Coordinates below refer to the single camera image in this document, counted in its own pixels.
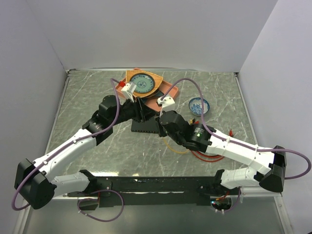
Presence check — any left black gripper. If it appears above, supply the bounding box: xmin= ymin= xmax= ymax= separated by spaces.
xmin=110 ymin=96 xmax=157 ymax=126

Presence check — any black network switch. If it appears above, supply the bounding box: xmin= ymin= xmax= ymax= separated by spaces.
xmin=131 ymin=118 xmax=159 ymax=134

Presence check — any yellow ethernet cable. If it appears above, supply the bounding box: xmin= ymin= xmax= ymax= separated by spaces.
xmin=165 ymin=142 xmax=190 ymax=155

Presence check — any red ethernet cable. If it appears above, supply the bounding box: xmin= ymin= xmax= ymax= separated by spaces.
xmin=190 ymin=129 xmax=234 ymax=162

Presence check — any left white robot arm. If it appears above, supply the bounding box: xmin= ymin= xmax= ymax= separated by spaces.
xmin=14 ymin=95 xmax=157 ymax=209

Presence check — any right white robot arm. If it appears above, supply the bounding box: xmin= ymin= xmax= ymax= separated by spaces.
xmin=155 ymin=111 xmax=286 ymax=195

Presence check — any dark plate under basket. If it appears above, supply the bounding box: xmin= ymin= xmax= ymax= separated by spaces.
xmin=141 ymin=89 xmax=164 ymax=100

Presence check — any teal patterned plate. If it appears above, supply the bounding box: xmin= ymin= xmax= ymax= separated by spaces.
xmin=130 ymin=73 xmax=155 ymax=94

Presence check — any blue white porcelain bowl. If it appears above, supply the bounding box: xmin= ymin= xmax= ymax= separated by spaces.
xmin=189 ymin=97 xmax=210 ymax=116

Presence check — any salmon plastic tray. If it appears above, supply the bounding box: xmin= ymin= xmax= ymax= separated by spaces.
xmin=116 ymin=68 xmax=179 ymax=114

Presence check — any woven bamboo basket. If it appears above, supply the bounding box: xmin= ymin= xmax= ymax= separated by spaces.
xmin=126 ymin=70 xmax=163 ymax=98

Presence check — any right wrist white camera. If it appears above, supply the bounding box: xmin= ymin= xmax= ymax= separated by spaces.
xmin=157 ymin=96 xmax=175 ymax=113

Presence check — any wrist white camera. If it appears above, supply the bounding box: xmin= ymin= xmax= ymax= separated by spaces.
xmin=121 ymin=82 xmax=137 ymax=102
xmin=157 ymin=96 xmax=175 ymax=113

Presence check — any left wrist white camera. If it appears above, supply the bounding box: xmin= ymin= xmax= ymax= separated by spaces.
xmin=121 ymin=82 xmax=137 ymax=102

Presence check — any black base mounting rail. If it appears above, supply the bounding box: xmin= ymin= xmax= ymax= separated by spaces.
xmin=68 ymin=170 xmax=242 ymax=208

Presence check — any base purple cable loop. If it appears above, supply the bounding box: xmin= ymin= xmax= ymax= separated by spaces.
xmin=77 ymin=190 xmax=125 ymax=222

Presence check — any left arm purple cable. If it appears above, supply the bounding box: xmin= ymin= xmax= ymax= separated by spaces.
xmin=11 ymin=78 xmax=122 ymax=211

